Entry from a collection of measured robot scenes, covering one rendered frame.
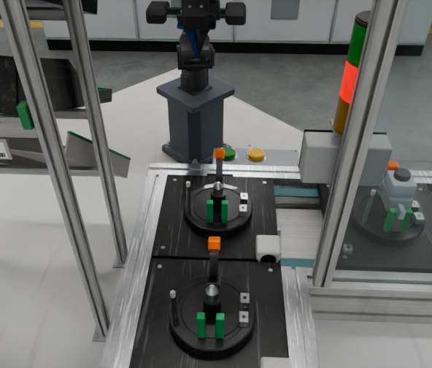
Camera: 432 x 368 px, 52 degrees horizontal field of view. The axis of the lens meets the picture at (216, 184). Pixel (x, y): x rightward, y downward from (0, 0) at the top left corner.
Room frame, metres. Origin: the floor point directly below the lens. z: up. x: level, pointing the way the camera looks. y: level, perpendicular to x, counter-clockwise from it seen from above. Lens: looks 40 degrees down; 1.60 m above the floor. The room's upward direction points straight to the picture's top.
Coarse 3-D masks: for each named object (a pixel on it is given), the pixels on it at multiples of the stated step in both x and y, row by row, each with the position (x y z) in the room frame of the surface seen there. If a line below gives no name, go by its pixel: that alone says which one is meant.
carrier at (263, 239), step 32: (192, 192) 0.70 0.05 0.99; (224, 192) 0.66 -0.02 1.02; (256, 192) 0.72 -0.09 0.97; (160, 224) 0.62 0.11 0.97; (192, 224) 0.61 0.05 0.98; (224, 224) 0.61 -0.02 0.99; (256, 224) 0.62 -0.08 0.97; (160, 256) 0.54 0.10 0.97; (192, 256) 0.54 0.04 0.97; (224, 256) 0.54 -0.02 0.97; (256, 256) 0.54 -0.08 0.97
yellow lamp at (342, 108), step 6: (342, 102) 0.52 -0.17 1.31; (336, 108) 0.53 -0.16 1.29; (342, 108) 0.51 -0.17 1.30; (348, 108) 0.51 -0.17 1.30; (336, 114) 0.52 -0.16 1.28; (342, 114) 0.51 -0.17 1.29; (336, 120) 0.52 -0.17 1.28; (342, 120) 0.51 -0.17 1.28; (336, 126) 0.52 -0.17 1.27; (342, 126) 0.51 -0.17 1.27; (342, 132) 0.51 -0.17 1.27
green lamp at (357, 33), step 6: (354, 24) 0.53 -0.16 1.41; (354, 30) 0.52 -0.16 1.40; (360, 30) 0.51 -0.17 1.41; (354, 36) 0.52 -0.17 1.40; (360, 36) 0.51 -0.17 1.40; (354, 42) 0.52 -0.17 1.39; (360, 42) 0.51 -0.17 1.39; (354, 48) 0.52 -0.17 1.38; (360, 48) 0.51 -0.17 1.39; (348, 54) 0.53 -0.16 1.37; (354, 54) 0.51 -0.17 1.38; (360, 54) 0.51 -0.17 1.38; (348, 60) 0.52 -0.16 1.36; (354, 60) 0.51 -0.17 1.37
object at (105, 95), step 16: (0, 64) 0.51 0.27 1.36; (48, 64) 0.57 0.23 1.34; (64, 64) 0.60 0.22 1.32; (0, 80) 0.50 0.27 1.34; (16, 80) 0.50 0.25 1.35; (48, 80) 0.56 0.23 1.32; (64, 80) 0.59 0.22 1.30; (0, 96) 0.49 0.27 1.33; (16, 96) 0.49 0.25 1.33; (64, 96) 0.58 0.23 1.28; (80, 96) 0.63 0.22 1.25; (0, 112) 0.49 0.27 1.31; (16, 112) 0.48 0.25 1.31
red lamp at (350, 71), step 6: (348, 66) 0.52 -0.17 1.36; (354, 66) 0.51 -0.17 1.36; (348, 72) 0.52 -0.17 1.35; (354, 72) 0.51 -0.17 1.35; (342, 78) 0.53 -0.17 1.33; (348, 78) 0.52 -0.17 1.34; (354, 78) 0.51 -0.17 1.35; (342, 84) 0.53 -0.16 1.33; (348, 84) 0.51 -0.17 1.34; (354, 84) 0.51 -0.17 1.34; (342, 90) 0.52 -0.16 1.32; (348, 90) 0.51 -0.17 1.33; (342, 96) 0.52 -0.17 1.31; (348, 96) 0.51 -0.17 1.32; (348, 102) 0.51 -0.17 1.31
